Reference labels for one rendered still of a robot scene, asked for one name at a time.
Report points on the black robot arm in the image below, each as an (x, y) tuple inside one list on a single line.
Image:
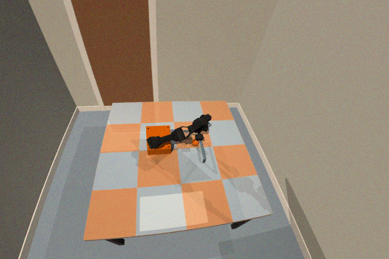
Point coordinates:
[(178, 134)]

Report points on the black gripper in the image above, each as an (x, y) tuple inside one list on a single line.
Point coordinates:
[(199, 136)]

